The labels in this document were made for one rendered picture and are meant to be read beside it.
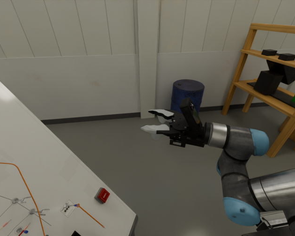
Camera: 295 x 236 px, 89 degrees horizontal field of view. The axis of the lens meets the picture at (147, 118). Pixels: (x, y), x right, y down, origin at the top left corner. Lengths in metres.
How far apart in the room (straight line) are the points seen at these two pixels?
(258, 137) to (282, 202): 0.16
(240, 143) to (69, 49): 2.72
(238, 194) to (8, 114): 0.84
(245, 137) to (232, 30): 2.91
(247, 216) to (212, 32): 2.90
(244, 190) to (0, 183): 0.76
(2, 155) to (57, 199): 0.27
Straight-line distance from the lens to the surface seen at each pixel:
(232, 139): 0.49
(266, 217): 1.03
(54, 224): 0.81
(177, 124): 0.47
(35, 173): 0.78
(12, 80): 3.41
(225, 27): 3.23
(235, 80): 3.42
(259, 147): 0.51
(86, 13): 2.76
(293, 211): 0.74
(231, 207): 0.47
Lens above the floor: 1.87
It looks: 35 degrees down
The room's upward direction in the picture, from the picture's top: straight up
